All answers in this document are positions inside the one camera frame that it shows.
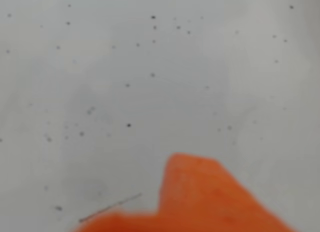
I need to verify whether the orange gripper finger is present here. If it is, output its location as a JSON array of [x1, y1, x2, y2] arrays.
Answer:
[[71, 211, 162, 232], [157, 152, 302, 232]]

